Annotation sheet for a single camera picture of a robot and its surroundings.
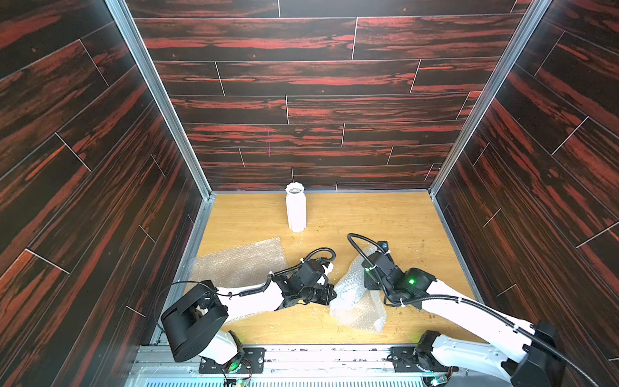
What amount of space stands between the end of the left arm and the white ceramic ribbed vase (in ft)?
1.07

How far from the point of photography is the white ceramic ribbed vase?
0.92 m

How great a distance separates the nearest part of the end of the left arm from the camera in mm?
654
